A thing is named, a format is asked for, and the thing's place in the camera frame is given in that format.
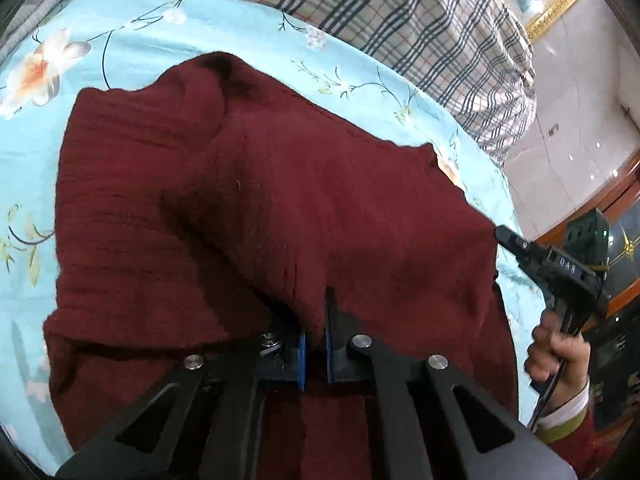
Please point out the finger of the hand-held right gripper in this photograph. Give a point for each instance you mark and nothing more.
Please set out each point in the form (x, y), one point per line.
(512, 242)

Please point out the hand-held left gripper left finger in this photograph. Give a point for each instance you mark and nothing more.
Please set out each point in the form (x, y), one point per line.
(302, 360)

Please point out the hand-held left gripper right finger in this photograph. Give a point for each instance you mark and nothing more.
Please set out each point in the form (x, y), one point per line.
(328, 360)

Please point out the dark red knitted sweater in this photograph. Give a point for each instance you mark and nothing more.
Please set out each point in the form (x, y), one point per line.
(300, 185)

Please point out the person's right forearm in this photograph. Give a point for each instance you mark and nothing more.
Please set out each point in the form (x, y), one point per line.
(575, 430)

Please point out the person's right hand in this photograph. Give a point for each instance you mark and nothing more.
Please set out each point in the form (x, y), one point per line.
(570, 360)

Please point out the plaid quilt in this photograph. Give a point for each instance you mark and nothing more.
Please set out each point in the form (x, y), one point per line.
(400, 10)

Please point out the light blue floral bedsheet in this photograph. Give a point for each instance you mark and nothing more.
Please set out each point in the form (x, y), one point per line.
(125, 50)

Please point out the grey quilted cloth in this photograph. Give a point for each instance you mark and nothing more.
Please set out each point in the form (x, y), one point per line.
(35, 10)

